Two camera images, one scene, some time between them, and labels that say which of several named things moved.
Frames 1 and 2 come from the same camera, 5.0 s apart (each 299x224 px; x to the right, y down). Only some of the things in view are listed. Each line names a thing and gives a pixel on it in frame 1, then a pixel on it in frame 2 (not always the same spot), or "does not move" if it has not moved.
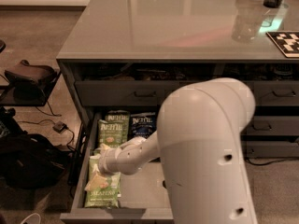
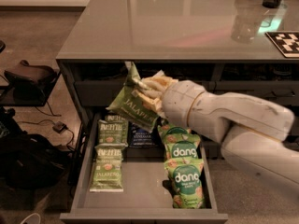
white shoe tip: x=32 y=218 does not move
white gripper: x=104 y=162 -> x=177 y=102
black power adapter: x=60 y=126 does not move
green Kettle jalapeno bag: x=107 y=197 -> x=128 y=107
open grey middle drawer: x=143 y=199 does not move
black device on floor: x=28 y=85 does not move
